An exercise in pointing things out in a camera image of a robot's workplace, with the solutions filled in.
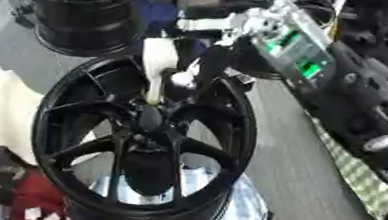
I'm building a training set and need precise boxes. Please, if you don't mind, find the black spoked wheel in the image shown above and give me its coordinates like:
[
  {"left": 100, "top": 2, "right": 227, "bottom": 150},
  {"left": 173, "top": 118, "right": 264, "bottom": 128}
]
[{"left": 23, "top": 48, "right": 267, "bottom": 220}]

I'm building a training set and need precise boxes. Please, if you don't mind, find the black wheel rim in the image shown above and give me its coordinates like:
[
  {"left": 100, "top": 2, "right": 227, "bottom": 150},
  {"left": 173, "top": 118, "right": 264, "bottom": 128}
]
[{"left": 7, "top": 0, "right": 149, "bottom": 63}]

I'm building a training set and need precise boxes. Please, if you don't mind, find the blue fabric object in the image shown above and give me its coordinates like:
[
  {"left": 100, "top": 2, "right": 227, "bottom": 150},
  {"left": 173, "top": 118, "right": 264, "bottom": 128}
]
[{"left": 128, "top": 0, "right": 183, "bottom": 38}]

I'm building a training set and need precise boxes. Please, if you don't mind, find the blue and white striped sheet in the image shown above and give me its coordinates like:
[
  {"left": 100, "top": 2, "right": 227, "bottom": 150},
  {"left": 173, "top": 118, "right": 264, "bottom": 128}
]
[{"left": 86, "top": 156, "right": 277, "bottom": 220}]

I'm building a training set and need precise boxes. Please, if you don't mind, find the red cloth bundle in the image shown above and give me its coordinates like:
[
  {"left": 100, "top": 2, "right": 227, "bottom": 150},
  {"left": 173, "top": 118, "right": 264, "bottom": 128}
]
[{"left": 7, "top": 165, "right": 76, "bottom": 220}]

